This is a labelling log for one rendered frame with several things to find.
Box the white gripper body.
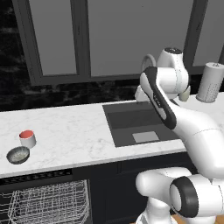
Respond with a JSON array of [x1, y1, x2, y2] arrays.
[[134, 86, 151, 103]]

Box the white cup with red inside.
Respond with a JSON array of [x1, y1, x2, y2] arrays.
[[18, 129, 38, 149]]

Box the black dishwasher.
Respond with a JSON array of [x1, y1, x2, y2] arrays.
[[0, 167, 93, 224]]

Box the dark grey bowl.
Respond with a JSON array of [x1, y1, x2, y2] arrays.
[[5, 145, 31, 165]]

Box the dark grey sink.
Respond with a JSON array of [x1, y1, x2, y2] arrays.
[[101, 100, 182, 149]]

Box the pale curved tap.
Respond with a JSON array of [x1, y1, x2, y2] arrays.
[[141, 53, 158, 74]]

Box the beige rounded object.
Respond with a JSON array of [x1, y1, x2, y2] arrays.
[[178, 87, 192, 102]]

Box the grey framed window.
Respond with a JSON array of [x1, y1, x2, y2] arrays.
[[11, 0, 224, 87]]

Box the white paper towel roll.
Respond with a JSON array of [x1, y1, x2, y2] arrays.
[[195, 61, 224, 104]]

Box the dark cupboard run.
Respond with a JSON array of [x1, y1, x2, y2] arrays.
[[88, 151, 200, 224]]

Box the white wire dishwasher rack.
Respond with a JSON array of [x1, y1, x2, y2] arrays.
[[0, 178, 91, 224]]

